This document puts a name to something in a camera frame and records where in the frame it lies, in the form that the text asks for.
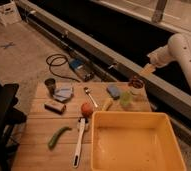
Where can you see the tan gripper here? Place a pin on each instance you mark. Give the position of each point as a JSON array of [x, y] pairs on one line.
[[148, 69]]

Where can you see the dark red grapes bunch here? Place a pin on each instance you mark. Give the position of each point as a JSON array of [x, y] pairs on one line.
[[136, 82]]

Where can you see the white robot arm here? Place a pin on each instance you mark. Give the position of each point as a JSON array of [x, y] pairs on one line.
[[178, 48]]

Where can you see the green plastic cup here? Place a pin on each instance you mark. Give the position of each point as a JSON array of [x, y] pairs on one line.
[[125, 99]]

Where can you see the blue sponge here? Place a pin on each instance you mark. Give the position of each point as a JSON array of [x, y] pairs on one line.
[[114, 91]]

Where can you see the yellow banana piece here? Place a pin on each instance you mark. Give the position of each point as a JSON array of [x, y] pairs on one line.
[[108, 102]]

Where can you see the blue power tool box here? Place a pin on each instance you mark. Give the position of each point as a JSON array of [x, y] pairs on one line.
[[81, 70]]

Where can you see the metal spoon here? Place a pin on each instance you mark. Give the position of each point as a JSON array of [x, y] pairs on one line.
[[87, 91]]

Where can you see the red tomato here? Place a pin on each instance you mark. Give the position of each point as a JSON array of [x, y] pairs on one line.
[[86, 109]]

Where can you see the yellow plastic tub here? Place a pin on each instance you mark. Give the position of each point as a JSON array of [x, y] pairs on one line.
[[134, 141]]

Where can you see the blue folded cloth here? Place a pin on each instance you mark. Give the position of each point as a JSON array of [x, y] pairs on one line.
[[63, 94]]

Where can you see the brown wooden block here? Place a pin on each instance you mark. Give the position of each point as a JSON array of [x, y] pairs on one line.
[[55, 107]]

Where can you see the grey metal cup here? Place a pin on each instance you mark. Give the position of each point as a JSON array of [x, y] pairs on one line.
[[50, 83]]

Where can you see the green chili pepper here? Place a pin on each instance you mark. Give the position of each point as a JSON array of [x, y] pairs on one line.
[[52, 142]]

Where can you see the black chair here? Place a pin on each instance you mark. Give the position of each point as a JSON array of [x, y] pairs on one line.
[[9, 117]]

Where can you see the white cardboard box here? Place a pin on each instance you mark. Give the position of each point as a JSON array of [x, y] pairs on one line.
[[9, 13]]

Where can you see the long metal rail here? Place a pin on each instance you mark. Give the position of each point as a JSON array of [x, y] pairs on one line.
[[169, 94]]

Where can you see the white handled spatula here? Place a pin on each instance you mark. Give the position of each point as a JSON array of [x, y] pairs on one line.
[[82, 128]]

